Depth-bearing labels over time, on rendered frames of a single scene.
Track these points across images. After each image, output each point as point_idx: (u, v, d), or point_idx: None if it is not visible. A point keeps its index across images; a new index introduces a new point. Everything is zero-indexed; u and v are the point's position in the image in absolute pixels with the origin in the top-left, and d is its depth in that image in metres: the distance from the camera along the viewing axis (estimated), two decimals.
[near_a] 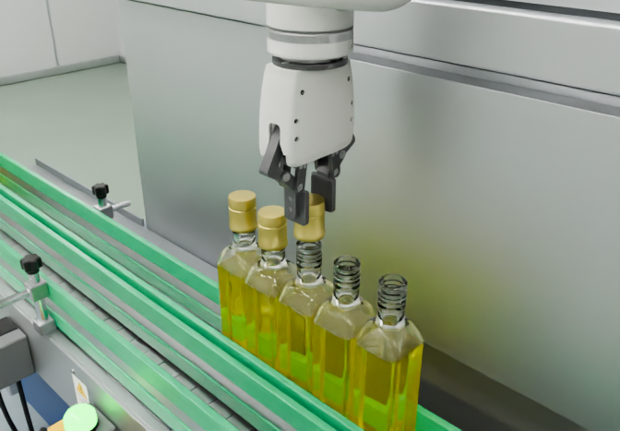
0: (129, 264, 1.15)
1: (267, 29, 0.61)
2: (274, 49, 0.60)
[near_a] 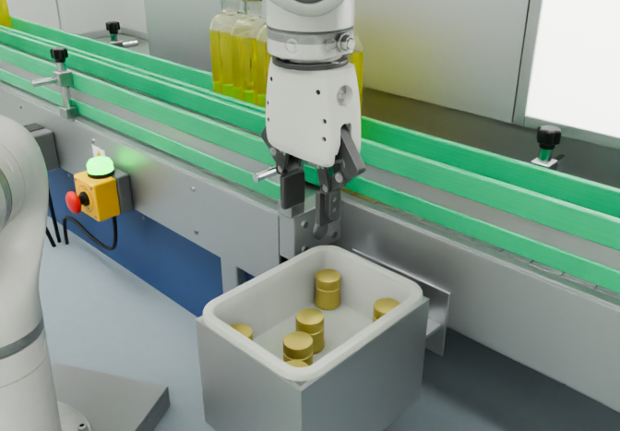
0: None
1: None
2: None
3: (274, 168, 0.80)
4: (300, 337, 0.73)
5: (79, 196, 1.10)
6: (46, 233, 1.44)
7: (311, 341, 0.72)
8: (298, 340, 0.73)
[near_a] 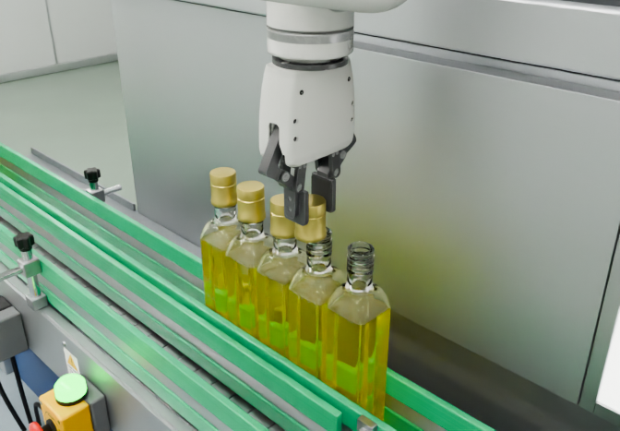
0: (120, 245, 1.19)
1: (267, 29, 0.61)
2: (274, 49, 0.61)
3: None
4: None
5: (45, 425, 0.92)
6: (17, 408, 1.25)
7: None
8: None
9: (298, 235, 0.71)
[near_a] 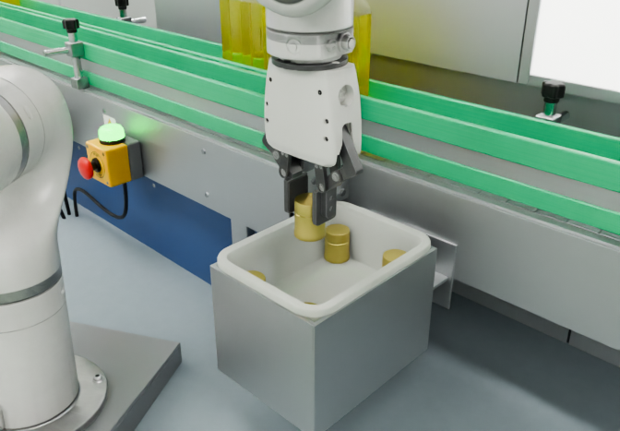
0: None
1: None
2: None
3: None
4: (312, 197, 0.70)
5: (91, 161, 1.12)
6: None
7: None
8: (310, 198, 0.70)
9: None
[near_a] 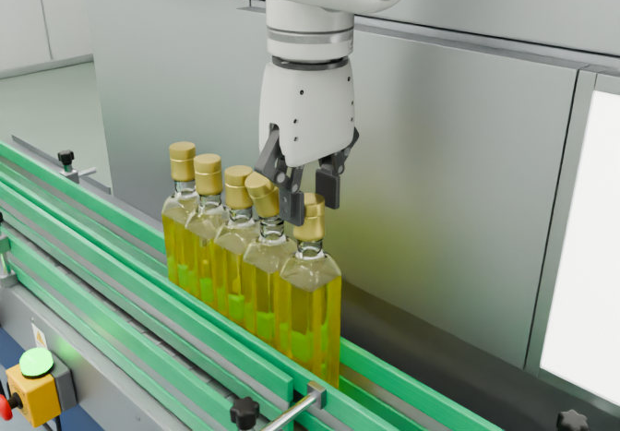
0: (92, 225, 1.20)
1: (267, 29, 0.61)
2: (274, 49, 0.61)
3: None
4: (304, 197, 0.70)
5: (11, 399, 0.94)
6: None
7: (312, 193, 0.71)
8: (309, 198, 0.70)
9: (258, 212, 0.74)
